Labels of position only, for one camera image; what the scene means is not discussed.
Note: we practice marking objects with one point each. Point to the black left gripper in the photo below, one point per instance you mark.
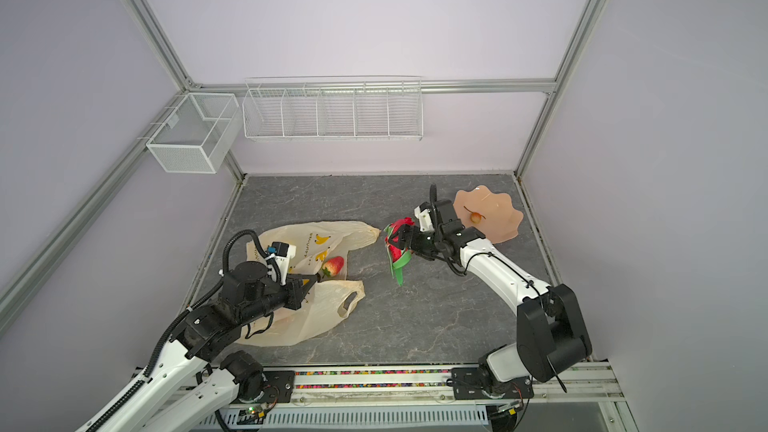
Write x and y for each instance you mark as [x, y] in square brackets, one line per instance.
[297, 289]

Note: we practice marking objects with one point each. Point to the long white wire basket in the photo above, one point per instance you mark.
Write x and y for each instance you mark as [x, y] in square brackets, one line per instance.
[378, 107]

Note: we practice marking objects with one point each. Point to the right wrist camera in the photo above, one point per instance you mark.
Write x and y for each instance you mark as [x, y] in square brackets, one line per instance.
[431, 216]

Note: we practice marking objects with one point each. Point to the small orange cherry fruit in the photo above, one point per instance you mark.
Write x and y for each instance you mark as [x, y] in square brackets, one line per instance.
[475, 217]

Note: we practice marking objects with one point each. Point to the banana print plastic bag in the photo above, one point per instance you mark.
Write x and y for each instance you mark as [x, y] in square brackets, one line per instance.
[330, 301]

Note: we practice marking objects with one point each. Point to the peach wavy fruit plate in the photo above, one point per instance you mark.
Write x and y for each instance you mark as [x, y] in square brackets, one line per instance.
[502, 219]

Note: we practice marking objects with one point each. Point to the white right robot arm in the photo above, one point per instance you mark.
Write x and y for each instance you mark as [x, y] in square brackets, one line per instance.
[550, 332]

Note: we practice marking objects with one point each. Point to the red green dragon fruit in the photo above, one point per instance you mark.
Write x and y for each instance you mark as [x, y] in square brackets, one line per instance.
[397, 247]

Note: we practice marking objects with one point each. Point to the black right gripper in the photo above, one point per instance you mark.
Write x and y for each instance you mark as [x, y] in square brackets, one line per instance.
[414, 243]

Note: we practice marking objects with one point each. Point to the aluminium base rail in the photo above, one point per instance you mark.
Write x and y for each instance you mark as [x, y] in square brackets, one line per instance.
[413, 395]

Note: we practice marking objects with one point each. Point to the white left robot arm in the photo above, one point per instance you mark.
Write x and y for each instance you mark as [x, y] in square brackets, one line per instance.
[188, 376]

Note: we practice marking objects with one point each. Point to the small white wire basket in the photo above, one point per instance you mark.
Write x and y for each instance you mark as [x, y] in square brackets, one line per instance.
[197, 134]

